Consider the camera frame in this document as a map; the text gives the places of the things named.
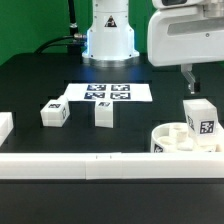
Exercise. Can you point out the white marker sheet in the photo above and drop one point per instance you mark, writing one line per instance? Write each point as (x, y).
(115, 92)

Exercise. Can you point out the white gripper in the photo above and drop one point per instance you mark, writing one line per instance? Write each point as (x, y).
(185, 36)

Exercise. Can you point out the white round stool seat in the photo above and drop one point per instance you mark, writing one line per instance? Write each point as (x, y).
(175, 138)

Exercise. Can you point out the white left fence bar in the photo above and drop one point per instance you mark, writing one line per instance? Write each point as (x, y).
(6, 125)

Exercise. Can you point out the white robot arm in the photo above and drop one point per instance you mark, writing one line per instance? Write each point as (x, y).
(211, 9)

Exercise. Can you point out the white fence bar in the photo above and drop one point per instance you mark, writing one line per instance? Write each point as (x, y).
(89, 166)
(6, 125)

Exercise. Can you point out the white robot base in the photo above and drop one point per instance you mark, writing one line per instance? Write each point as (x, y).
(110, 39)

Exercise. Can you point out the white front fence bar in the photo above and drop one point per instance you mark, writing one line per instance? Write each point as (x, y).
(89, 166)

